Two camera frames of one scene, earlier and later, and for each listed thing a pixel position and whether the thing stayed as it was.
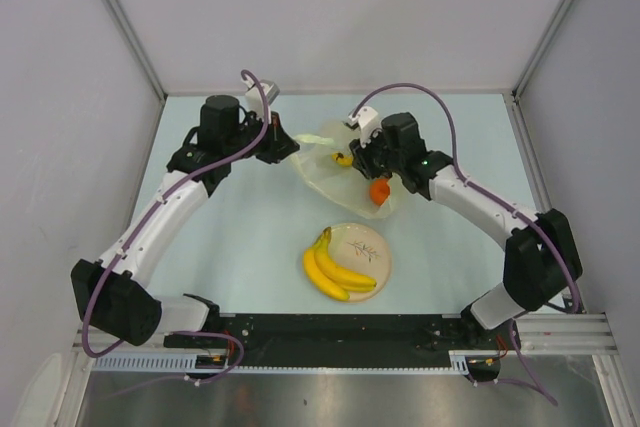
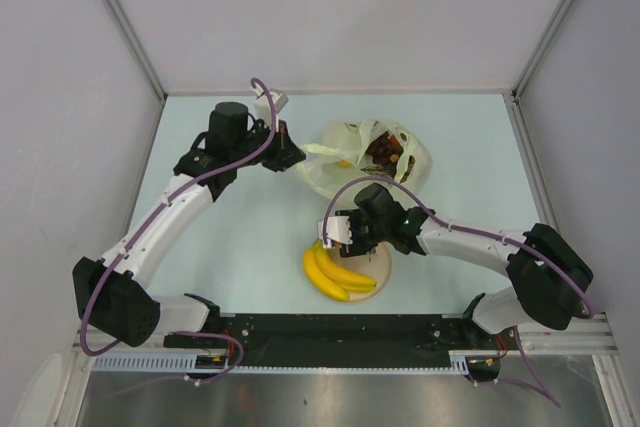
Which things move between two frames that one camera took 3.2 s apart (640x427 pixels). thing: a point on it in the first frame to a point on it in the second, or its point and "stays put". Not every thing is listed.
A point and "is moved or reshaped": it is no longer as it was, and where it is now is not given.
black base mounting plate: (345, 340) stays put
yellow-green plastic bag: (342, 184) is moved or reshaped
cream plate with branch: (361, 249) stays put
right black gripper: (361, 153) to (356, 248)
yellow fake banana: (331, 278) stays put
